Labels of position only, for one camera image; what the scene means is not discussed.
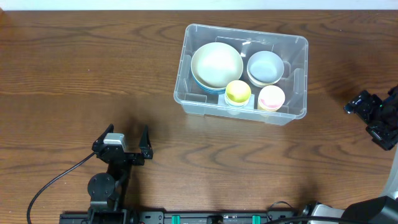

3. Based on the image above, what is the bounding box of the pink plastic cup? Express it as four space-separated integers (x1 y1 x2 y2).
258 85 285 107

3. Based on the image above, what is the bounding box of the grey small bowl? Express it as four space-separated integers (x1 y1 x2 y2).
247 51 285 84

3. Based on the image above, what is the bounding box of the yellow small bowl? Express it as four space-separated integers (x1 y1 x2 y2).
248 72 278 88

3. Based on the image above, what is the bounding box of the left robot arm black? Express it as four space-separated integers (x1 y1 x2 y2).
87 124 154 223

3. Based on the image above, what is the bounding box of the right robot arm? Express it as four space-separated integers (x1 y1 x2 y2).
302 86 397 223

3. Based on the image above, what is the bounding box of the pale green plastic cup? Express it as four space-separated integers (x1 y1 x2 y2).
227 106 241 116

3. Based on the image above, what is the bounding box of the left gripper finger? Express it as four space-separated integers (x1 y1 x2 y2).
139 125 154 159
92 124 114 152

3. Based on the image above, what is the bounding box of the beige large bowl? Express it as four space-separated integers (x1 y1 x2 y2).
190 42 244 91

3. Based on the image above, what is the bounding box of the light blue plastic cup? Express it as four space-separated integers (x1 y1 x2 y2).
224 97 249 107

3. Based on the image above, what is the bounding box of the clear plastic storage container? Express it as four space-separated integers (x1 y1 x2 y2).
174 24 309 125

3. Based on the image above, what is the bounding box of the yellow plastic cup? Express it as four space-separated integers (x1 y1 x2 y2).
257 101 280 111
225 80 251 102

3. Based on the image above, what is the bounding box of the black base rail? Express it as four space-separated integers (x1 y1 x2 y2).
59 210 296 224

